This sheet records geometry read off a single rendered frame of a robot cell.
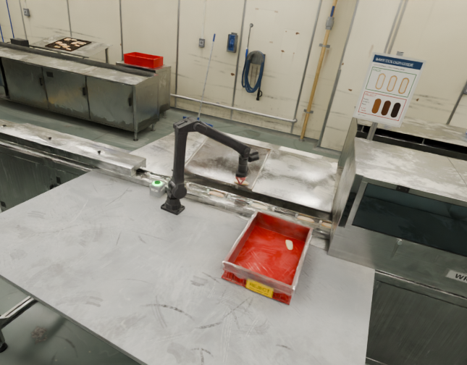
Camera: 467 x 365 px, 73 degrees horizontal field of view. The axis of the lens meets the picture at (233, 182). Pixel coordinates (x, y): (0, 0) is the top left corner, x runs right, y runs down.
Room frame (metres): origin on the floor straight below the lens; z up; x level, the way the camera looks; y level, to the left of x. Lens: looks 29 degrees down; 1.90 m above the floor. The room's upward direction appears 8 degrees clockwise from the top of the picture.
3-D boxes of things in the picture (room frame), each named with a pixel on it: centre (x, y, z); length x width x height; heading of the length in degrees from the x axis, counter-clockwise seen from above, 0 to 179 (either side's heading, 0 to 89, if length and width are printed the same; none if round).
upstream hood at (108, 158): (1.97, 1.23, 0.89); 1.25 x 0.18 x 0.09; 76
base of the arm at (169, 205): (1.51, 0.32, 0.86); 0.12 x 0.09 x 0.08; 68
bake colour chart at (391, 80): (2.27, -0.95, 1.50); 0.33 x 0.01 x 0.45; 71
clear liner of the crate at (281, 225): (1.20, -0.23, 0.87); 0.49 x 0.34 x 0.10; 162
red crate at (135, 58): (5.23, 1.67, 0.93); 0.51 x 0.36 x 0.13; 80
